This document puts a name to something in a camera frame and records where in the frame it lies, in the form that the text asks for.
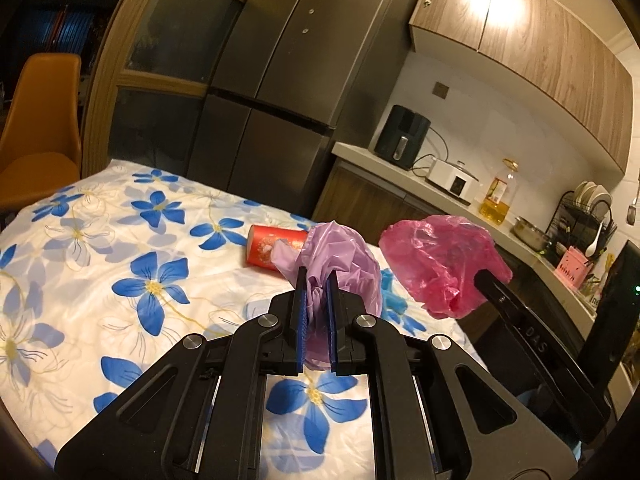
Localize blue glove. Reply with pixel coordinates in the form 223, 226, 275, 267
381, 269, 426, 336

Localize purple plastic bag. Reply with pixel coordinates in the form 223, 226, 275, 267
271, 221, 382, 370

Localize pink utensil holder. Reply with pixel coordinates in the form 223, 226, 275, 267
554, 246, 593, 290

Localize black dish rack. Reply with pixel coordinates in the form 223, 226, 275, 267
546, 191, 617, 263

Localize wooden lower cabinets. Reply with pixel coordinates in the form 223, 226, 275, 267
312, 158, 593, 353

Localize wooden cabinets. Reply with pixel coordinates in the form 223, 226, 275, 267
410, 0, 634, 176
312, 158, 593, 353

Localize hanging spatula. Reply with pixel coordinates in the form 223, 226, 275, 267
626, 174, 640, 226

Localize blue floral tablecloth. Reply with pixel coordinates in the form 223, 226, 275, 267
1, 162, 486, 479

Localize cooking oil bottle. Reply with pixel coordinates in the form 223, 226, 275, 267
478, 158, 518, 226

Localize white rice cooker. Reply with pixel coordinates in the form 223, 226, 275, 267
426, 158, 480, 205

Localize black air fryer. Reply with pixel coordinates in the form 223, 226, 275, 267
374, 104, 431, 170

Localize orange chair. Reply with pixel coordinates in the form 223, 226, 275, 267
0, 53, 81, 214

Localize wooden glass door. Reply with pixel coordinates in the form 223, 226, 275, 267
82, 0, 247, 176

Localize dark grey refrigerator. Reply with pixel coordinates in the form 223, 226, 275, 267
186, 0, 416, 216

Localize wooden upper cabinets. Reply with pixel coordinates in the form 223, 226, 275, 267
410, 0, 634, 176

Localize wall power socket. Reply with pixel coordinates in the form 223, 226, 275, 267
432, 81, 449, 100

